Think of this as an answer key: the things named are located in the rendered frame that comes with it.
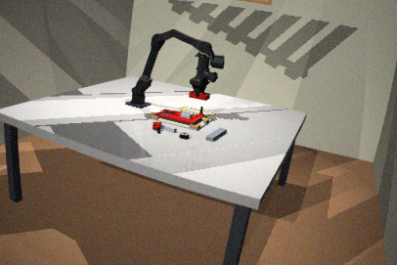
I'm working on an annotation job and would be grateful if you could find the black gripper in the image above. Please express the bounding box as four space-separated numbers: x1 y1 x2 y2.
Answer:
190 66 210 97

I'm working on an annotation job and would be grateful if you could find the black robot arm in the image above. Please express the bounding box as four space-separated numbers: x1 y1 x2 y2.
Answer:
130 29 225 106

